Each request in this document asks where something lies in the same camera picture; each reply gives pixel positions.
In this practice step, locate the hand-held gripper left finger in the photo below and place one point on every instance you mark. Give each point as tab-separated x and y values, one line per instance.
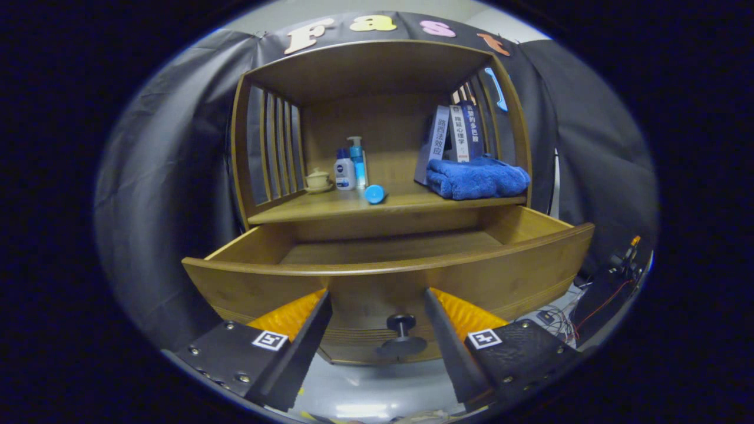
300	353

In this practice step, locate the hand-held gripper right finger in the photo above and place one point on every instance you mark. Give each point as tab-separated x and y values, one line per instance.
450	347

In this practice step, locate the wooden drawer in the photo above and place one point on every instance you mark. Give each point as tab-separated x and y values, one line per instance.
383	288

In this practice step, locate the blue white cosmetic tube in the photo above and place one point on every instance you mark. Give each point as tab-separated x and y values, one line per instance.
374	194

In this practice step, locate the wooden countertop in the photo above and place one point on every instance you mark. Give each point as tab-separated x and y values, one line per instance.
330	206

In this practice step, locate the wooden cabinet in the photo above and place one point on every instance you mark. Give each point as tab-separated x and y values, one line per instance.
365	65

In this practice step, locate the blue towel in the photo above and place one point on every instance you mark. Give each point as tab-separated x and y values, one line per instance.
477	176

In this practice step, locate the cream lidded teacup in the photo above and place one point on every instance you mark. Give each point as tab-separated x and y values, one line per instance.
318	178

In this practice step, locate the white bottle blue cap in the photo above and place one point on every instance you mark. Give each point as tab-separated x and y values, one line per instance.
344	174

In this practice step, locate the blue pump bottle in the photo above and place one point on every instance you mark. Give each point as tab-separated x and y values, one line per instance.
357	165

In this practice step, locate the orange black clamp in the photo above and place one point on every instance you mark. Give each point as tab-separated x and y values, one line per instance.
627	254

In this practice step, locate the grey book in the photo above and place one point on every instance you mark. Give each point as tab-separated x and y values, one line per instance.
436	144

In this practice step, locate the white spine book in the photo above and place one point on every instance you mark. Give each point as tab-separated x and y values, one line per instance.
459	135

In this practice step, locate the dark blue book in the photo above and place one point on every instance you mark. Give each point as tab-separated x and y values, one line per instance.
474	129

